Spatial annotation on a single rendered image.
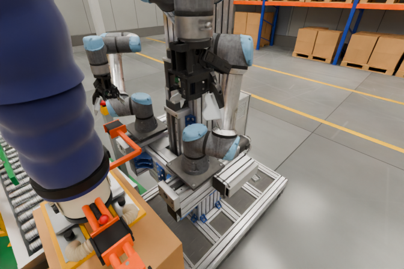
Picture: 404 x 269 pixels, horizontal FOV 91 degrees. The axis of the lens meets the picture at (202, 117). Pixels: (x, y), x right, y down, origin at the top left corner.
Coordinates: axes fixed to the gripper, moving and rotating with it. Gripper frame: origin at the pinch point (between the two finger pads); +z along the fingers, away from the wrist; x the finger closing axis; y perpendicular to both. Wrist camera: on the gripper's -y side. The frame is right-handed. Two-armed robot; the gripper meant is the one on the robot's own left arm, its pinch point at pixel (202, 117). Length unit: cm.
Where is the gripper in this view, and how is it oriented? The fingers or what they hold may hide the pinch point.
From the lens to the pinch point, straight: 52.8
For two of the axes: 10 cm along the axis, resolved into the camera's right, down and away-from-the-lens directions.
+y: -7.2, 3.6, -5.9
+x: 6.9, 3.8, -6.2
